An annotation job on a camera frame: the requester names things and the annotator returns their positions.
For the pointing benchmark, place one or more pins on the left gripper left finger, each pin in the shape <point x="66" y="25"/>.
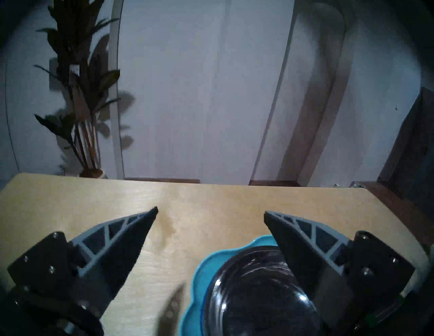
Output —
<point x="112" y="250"/>

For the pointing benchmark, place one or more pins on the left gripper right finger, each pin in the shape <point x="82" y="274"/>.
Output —
<point x="305" y="254"/>

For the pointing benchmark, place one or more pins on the stainless steel plate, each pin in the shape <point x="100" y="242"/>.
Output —
<point x="257" y="298"/>

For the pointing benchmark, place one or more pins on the blue flower-shaped cartoon plate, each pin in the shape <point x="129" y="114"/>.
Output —
<point x="198" y="288"/>

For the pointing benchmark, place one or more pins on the tall potted green plant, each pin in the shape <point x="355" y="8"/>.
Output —
<point x="78" y="84"/>

